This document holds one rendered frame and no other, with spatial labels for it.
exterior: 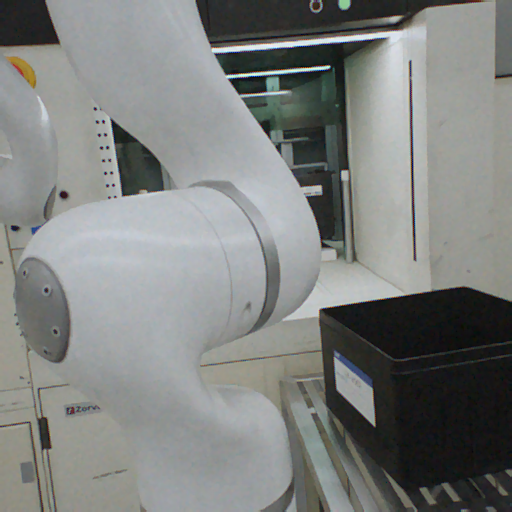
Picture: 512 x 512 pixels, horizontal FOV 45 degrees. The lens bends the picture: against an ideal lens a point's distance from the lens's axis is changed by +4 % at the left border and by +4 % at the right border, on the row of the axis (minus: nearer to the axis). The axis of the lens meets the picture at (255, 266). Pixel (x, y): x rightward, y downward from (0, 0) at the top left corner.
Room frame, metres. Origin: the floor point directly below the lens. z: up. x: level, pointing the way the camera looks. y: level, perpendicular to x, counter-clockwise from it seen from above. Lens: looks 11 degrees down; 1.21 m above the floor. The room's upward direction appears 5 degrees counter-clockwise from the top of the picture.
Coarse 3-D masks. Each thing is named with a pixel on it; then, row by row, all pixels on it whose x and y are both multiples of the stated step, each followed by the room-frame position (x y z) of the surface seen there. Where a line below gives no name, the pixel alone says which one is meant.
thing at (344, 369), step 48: (336, 336) 0.89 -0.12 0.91; (384, 336) 1.00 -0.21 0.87; (432, 336) 1.02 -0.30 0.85; (480, 336) 1.00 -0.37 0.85; (336, 384) 0.91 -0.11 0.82; (384, 384) 0.74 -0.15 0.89; (432, 384) 0.72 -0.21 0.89; (480, 384) 0.73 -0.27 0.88; (384, 432) 0.75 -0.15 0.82; (432, 432) 0.72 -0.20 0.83; (480, 432) 0.73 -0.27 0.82; (432, 480) 0.72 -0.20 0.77
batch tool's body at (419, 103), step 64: (0, 0) 1.10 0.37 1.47; (256, 0) 1.14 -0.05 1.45; (320, 0) 1.15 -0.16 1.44; (384, 0) 1.16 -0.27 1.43; (448, 0) 1.17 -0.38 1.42; (64, 64) 1.12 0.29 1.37; (256, 64) 1.60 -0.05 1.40; (320, 64) 1.66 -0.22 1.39; (384, 64) 1.34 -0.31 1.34; (448, 64) 1.12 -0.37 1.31; (0, 128) 1.10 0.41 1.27; (64, 128) 1.11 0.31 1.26; (384, 128) 1.36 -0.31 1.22; (448, 128) 1.12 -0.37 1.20; (128, 192) 1.61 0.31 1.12; (384, 192) 1.37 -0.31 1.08; (448, 192) 1.12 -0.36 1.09; (384, 256) 1.39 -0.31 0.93; (448, 256) 1.12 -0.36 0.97; (256, 384) 1.13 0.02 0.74; (64, 448) 1.10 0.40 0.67; (128, 448) 1.11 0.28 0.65
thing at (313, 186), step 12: (288, 144) 1.75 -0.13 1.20; (288, 156) 1.75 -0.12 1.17; (288, 168) 1.76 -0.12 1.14; (300, 168) 1.76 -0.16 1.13; (324, 168) 1.77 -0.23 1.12; (300, 180) 1.67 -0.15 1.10; (312, 180) 1.67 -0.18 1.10; (324, 180) 1.67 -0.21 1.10; (312, 192) 1.67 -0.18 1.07; (324, 192) 1.67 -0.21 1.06; (312, 204) 1.67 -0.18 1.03; (324, 204) 1.67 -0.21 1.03; (324, 216) 1.67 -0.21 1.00; (324, 228) 1.67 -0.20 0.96
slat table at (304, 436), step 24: (288, 384) 1.08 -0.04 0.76; (312, 384) 1.07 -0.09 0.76; (288, 408) 1.00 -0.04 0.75; (312, 408) 0.98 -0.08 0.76; (288, 432) 1.09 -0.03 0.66; (312, 432) 0.88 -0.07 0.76; (336, 432) 0.88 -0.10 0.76; (312, 456) 0.81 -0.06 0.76; (360, 456) 0.80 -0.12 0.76; (336, 480) 0.75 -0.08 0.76; (360, 480) 0.74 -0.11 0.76; (384, 480) 0.74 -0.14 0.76; (456, 480) 0.73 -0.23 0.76; (480, 480) 0.72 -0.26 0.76; (504, 480) 0.72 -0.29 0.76; (336, 504) 0.69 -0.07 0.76; (432, 504) 0.69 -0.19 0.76; (456, 504) 0.68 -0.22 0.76; (480, 504) 0.67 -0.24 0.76; (504, 504) 0.67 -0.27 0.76
